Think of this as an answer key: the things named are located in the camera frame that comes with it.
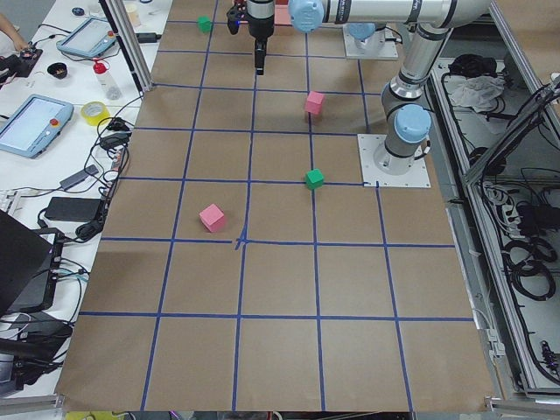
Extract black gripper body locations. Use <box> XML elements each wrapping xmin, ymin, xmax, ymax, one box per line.
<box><xmin>247</xmin><ymin>0</ymin><xmax>275</xmax><ymax>39</ymax></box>

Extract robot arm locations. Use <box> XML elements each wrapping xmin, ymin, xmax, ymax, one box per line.
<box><xmin>288</xmin><ymin>1</ymin><xmax>490</xmax><ymax>170</ymax></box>
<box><xmin>345</xmin><ymin>23</ymin><xmax>386</xmax><ymax>50</ymax></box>

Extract pink plastic bin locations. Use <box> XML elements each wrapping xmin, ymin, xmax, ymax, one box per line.
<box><xmin>275</xmin><ymin>4</ymin><xmax>291</xmax><ymax>25</ymax></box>

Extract green cube far corner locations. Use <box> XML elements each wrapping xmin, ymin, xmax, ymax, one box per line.
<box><xmin>197</xmin><ymin>16</ymin><xmax>213</xmax><ymax>33</ymax></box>

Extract pink cube near centre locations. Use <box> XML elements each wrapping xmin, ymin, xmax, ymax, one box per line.
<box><xmin>304</xmin><ymin>91</ymin><xmax>325</xmax><ymax>116</ymax></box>

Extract pink cube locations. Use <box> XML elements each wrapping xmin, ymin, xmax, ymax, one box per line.
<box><xmin>199</xmin><ymin>204</ymin><xmax>227</xmax><ymax>233</ymax></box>
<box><xmin>304</xmin><ymin>91</ymin><xmax>325</xmax><ymax>116</ymax></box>

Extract green cube near base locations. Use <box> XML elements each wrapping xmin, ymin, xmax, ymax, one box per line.
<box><xmin>304</xmin><ymin>168</ymin><xmax>325</xmax><ymax>190</ymax></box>

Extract red cap squeeze bottle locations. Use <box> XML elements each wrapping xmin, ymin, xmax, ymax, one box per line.
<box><xmin>93</xmin><ymin>59</ymin><xmax>122</xmax><ymax>101</ymax></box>

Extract teach pendant far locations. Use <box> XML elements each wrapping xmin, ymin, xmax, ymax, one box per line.
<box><xmin>56</xmin><ymin>17</ymin><xmax>116</xmax><ymax>60</ymax></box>

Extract teach pendant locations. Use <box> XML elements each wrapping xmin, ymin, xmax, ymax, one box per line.
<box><xmin>1</xmin><ymin>94</ymin><xmax>74</xmax><ymax>158</ymax></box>
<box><xmin>56</xmin><ymin>17</ymin><xmax>116</xmax><ymax>60</ymax></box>

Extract pink cube far side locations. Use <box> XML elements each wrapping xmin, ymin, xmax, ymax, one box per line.
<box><xmin>199</xmin><ymin>204</ymin><xmax>227</xmax><ymax>233</ymax></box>

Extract yellow tape roll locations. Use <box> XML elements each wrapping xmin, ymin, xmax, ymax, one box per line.
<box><xmin>80</xmin><ymin>101</ymin><xmax>110</xmax><ymax>126</ymax></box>

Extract black bowl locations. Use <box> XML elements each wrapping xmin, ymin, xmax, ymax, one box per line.
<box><xmin>47</xmin><ymin>62</ymin><xmax>68</xmax><ymax>80</ymax></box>

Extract white cloth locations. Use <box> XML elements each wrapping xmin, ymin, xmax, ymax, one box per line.
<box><xmin>450</xmin><ymin>75</ymin><xmax>506</xmax><ymax>112</ymax></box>

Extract teach pendant near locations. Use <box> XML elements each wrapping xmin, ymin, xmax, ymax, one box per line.
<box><xmin>1</xmin><ymin>94</ymin><xmax>74</xmax><ymax>158</ymax></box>

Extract black power adapter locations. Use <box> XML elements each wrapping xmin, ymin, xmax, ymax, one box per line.
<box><xmin>45</xmin><ymin>197</ymin><xmax>102</xmax><ymax>222</ymax></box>

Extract black laptop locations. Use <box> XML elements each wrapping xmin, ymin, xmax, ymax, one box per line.
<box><xmin>1</xmin><ymin>212</ymin><xmax>63</xmax><ymax>315</ymax></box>

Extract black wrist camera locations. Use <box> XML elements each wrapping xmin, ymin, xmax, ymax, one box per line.
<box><xmin>227</xmin><ymin>0</ymin><xmax>248</xmax><ymax>35</ymax></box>

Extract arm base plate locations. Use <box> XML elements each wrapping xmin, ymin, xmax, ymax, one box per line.
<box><xmin>357</xmin><ymin>134</ymin><xmax>431</xmax><ymax>188</ymax></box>
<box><xmin>342</xmin><ymin>23</ymin><xmax>399</xmax><ymax>60</ymax></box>

